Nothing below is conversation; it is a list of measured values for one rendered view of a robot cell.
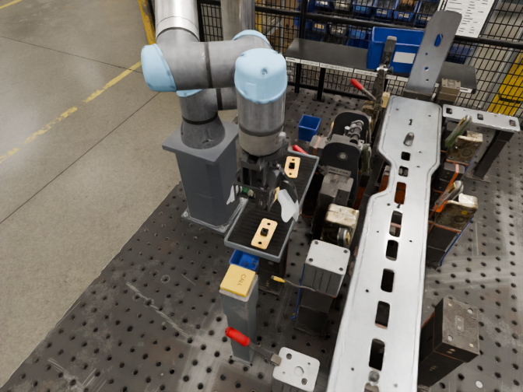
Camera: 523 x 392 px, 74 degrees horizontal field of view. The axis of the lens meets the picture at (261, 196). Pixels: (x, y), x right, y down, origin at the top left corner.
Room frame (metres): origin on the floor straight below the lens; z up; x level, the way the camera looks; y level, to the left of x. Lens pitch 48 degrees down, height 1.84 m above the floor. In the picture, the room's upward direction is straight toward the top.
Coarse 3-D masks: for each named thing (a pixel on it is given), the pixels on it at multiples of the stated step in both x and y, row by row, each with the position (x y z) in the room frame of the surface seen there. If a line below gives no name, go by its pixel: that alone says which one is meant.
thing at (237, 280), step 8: (232, 264) 0.41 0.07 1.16; (232, 272) 0.39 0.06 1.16; (240, 272) 0.39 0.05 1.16; (248, 272) 0.39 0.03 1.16; (224, 280) 0.37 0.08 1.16; (232, 280) 0.37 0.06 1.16; (240, 280) 0.37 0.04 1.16; (248, 280) 0.37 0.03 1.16; (224, 288) 0.35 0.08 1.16; (232, 288) 0.35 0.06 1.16; (240, 288) 0.35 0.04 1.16; (248, 288) 0.35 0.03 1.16
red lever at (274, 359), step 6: (228, 330) 0.27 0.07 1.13; (234, 330) 0.28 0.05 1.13; (228, 336) 0.26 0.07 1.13; (234, 336) 0.26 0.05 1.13; (240, 336) 0.27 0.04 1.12; (246, 336) 0.27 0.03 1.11; (240, 342) 0.26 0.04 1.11; (246, 342) 0.26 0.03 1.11; (252, 342) 0.26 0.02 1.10; (252, 348) 0.25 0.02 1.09; (258, 348) 0.25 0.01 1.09; (264, 354) 0.24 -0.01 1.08; (270, 354) 0.25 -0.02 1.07; (270, 360) 0.23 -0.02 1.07; (276, 360) 0.23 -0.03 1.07
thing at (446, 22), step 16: (432, 16) 1.41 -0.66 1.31; (448, 16) 1.39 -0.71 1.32; (432, 32) 1.41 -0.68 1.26; (448, 32) 1.39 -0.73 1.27; (432, 48) 1.40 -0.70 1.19; (448, 48) 1.38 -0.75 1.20; (416, 64) 1.41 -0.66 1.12; (432, 64) 1.39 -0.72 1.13; (416, 80) 1.40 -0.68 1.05; (432, 80) 1.38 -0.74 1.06
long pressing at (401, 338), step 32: (384, 128) 1.12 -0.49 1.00; (416, 128) 1.12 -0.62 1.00; (384, 160) 0.95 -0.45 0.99; (416, 160) 0.94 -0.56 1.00; (384, 192) 0.78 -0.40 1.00; (416, 192) 0.78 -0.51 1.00; (384, 224) 0.65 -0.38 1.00; (416, 224) 0.65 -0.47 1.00; (384, 256) 0.53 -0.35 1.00; (416, 256) 0.53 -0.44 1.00; (352, 288) 0.43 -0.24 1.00; (416, 288) 0.44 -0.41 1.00; (352, 320) 0.35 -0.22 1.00; (416, 320) 0.35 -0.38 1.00; (352, 352) 0.27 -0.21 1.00; (384, 352) 0.27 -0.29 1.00; (416, 352) 0.27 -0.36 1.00; (352, 384) 0.21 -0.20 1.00; (384, 384) 0.21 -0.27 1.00; (416, 384) 0.21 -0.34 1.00
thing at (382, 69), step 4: (380, 68) 1.20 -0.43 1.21; (384, 68) 1.19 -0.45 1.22; (392, 68) 1.19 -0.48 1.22; (380, 72) 1.19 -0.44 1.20; (384, 72) 1.21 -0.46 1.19; (392, 72) 1.19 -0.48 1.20; (380, 76) 1.19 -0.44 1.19; (384, 76) 1.21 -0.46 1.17; (380, 80) 1.19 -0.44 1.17; (380, 84) 1.19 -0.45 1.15; (380, 88) 1.19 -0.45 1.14; (380, 92) 1.19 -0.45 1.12; (376, 96) 1.19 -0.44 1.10; (380, 96) 1.19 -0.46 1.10; (376, 100) 1.19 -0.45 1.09; (380, 100) 1.18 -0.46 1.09
